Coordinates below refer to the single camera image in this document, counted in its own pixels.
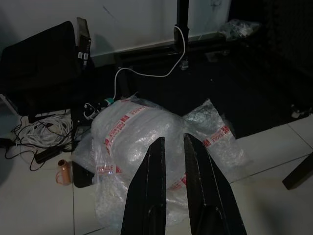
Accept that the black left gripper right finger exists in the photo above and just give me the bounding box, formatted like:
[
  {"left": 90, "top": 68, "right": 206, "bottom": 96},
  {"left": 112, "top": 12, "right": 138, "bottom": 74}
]
[{"left": 183, "top": 132, "right": 247, "bottom": 235}]

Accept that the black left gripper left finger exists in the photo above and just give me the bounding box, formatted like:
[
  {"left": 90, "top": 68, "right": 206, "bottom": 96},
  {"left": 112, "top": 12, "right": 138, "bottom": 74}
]
[{"left": 121, "top": 136, "right": 168, "bottom": 235}]

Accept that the flat bubble wrap sheet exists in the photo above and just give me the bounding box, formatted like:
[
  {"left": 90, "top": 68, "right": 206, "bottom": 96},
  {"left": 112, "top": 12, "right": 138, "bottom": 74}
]
[{"left": 182, "top": 98, "right": 254, "bottom": 182}]

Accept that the bubble wrap bundle with fragile tape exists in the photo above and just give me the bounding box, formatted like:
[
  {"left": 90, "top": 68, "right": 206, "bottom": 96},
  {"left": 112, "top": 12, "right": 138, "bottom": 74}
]
[{"left": 72, "top": 94, "right": 196, "bottom": 219}]

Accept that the dark wooden furniture leg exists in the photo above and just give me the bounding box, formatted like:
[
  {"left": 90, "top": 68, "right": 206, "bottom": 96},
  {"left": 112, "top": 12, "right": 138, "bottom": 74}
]
[{"left": 282, "top": 153, "right": 313, "bottom": 190}]

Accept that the white power strip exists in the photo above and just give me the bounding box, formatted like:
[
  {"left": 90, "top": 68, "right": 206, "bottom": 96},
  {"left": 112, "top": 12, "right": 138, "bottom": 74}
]
[{"left": 84, "top": 97, "right": 115, "bottom": 120}]

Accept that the black floor mat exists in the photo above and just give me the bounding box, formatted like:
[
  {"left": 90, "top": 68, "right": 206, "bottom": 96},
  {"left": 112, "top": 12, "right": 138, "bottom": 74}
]
[{"left": 114, "top": 46, "right": 313, "bottom": 140}]

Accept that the black metal stand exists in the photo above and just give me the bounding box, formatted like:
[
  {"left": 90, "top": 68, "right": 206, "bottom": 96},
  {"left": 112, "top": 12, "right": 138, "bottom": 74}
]
[{"left": 114, "top": 0, "right": 230, "bottom": 69}]

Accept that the dark cardboard box with labels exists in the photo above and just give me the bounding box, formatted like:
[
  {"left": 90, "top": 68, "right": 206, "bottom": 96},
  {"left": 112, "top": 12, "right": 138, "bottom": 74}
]
[{"left": 76, "top": 17, "right": 93, "bottom": 69}]

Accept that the black bag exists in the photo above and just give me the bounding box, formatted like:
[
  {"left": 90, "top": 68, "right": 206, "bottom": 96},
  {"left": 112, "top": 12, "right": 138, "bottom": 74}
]
[{"left": 0, "top": 21, "right": 79, "bottom": 116}]

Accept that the clear plastic bag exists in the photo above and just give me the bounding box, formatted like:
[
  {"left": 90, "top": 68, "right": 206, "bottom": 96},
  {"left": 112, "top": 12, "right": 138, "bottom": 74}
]
[{"left": 218, "top": 19, "right": 262, "bottom": 40}]

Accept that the tangled white cable bundle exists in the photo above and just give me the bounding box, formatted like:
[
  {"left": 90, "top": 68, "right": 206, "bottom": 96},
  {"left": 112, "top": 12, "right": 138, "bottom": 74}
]
[{"left": 12, "top": 113, "right": 74, "bottom": 150}]

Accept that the white power cable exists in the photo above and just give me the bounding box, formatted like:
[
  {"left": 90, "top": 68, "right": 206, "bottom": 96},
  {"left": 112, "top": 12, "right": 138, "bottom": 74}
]
[{"left": 112, "top": 25, "right": 187, "bottom": 101}]

